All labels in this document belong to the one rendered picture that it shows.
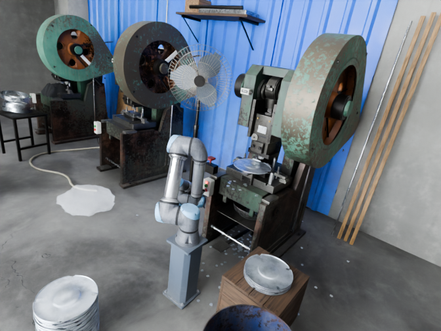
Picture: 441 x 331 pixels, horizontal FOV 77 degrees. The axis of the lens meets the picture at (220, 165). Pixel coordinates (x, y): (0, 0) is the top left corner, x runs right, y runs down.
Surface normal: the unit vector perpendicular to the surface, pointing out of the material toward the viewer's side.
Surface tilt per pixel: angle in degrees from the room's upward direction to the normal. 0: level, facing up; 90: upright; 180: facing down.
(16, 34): 90
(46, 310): 0
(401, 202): 90
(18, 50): 90
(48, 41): 90
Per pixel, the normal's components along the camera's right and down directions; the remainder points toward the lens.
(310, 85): -0.57, -0.06
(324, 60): -0.43, -0.40
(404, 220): -0.64, 0.21
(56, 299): 0.13, -0.92
